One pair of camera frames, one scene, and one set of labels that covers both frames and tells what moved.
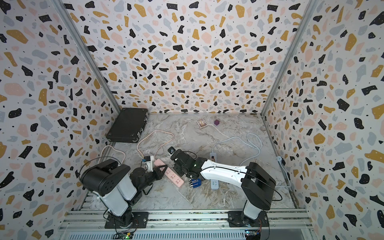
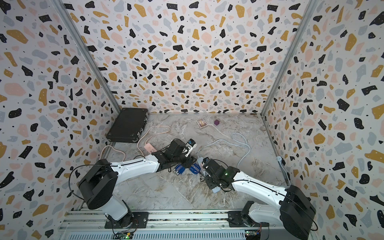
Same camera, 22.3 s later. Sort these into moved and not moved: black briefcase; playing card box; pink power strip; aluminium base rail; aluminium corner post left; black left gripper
Moved: black left gripper; pink power strip
Not moved: aluminium base rail; black briefcase; aluminium corner post left; playing card box
